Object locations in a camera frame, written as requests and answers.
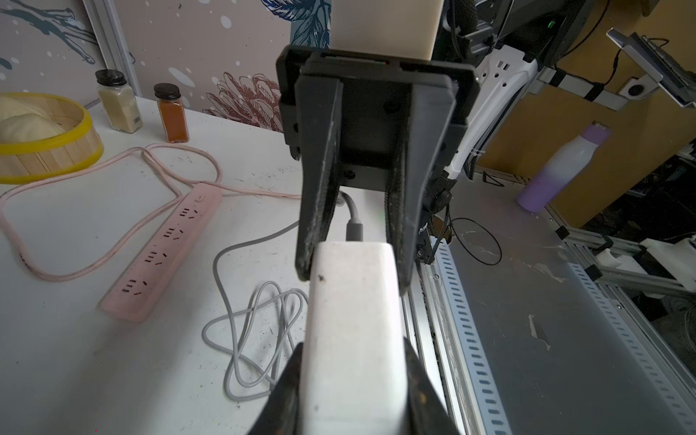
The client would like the yellow bamboo steamer basket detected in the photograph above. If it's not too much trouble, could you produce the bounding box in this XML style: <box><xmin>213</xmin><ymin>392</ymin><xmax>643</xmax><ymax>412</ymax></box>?
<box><xmin>1</xmin><ymin>92</ymin><xmax>104</xmax><ymax>185</ymax></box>

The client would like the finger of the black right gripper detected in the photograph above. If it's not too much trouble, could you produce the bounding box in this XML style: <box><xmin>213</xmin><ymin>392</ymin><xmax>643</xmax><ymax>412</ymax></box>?
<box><xmin>385</xmin><ymin>84</ymin><xmax>456</xmax><ymax>295</ymax></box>
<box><xmin>295</xmin><ymin>76</ymin><xmax>343</xmax><ymax>281</ymax></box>

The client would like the grey USB cable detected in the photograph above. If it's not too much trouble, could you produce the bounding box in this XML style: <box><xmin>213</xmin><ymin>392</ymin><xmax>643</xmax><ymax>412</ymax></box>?
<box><xmin>200</xmin><ymin>189</ymin><xmax>365</xmax><ymax>403</ymax></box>

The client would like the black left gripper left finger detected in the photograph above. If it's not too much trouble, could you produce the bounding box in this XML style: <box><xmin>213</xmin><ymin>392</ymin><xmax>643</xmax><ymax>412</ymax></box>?
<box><xmin>248</xmin><ymin>344</ymin><xmax>302</xmax><ymax>435</ymax></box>

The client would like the orange spice jar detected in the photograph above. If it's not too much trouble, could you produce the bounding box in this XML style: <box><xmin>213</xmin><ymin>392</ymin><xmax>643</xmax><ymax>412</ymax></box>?
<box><xmin>153</xmin><ymin>83</ymin><xmax>190</xmax><ymax>143</ymax></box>

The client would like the purple white water bottle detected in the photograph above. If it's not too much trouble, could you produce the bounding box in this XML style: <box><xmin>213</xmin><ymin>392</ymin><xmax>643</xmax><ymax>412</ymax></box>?
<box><xmin>517</xmin><ymin>121</ymin><xmax>612</xmax><ymax>213</ymax></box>

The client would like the white USB charger block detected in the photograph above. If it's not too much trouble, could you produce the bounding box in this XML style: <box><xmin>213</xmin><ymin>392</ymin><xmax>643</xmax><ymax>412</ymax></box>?
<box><xmin>298</xmin><ymin>242</ymin><xmax>408</xmax><ymax>434</ymax></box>

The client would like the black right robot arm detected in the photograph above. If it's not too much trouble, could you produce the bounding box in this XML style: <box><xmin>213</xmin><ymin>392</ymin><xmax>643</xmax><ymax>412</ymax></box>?
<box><xmin>268</xmin><ymin>1</ymin><xmax>591</xmax><ymax>288</ymax></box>

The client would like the pink power strip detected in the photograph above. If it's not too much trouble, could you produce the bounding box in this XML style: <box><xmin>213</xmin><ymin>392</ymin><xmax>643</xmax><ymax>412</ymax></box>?
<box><xmin>100</xmin><ymin>183</ymin><xmax>222</xmax><ymax>322</ymax></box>

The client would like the white bun in steamer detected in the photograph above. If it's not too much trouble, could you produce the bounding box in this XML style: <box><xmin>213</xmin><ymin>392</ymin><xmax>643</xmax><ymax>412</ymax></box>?
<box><xmin>1</xmin><ymin>96</ymin><xmax>65</xmax><ymax>144</ymax></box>

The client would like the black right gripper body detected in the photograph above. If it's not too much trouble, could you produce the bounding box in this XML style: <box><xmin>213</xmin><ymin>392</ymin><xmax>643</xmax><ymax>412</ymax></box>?
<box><xmin>275</xmin><ymin>45</ymin><xmax>480</xmax><ymax>190</ymax></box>

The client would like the pale spice jar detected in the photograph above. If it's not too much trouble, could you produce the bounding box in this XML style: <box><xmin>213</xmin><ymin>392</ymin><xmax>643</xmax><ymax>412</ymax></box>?
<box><xmin>95</xmin><ymin>69</ymin><xmax>143</xmax><ymax>134</ymax></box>

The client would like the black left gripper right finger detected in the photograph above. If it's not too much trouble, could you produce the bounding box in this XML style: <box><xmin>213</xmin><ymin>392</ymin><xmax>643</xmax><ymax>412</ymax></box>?
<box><xmin>404</xmin><ymin>339</ymin><xmax>460</xmax><ymax>435</ymax></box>

